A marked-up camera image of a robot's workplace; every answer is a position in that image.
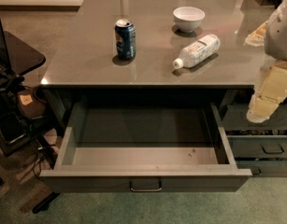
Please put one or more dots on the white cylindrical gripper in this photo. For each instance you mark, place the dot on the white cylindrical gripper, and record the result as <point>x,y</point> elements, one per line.
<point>279,36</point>

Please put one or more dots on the grey top drawer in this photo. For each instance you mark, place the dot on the grey top drawer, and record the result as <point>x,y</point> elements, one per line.
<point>152,149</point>

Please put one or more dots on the grey drawer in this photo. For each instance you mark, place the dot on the grey drawer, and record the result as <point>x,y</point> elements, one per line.
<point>152,149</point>
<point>260,147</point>

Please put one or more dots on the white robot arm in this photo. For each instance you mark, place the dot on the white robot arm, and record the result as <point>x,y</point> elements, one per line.
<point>272,34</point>

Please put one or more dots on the grey right side drawer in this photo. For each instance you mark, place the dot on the grey right side drawer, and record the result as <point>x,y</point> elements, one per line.
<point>260,147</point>

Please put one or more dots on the white plastic bottle lying down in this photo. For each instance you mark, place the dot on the white plastic bottle lying down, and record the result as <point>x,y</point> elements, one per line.
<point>197,52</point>

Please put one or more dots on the white ceramic bowl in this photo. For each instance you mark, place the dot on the white ceramic bowl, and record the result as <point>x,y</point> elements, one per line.
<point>188,18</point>

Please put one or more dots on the blue Pepsi soda can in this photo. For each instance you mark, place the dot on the blue Pepsi soda can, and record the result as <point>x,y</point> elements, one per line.
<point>125,33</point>

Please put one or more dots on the brown box with note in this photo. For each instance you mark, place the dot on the brown box with note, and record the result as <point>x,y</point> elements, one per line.
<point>32,102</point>

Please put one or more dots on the black side stand table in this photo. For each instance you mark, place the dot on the black side stand table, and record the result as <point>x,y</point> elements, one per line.
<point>23,59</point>

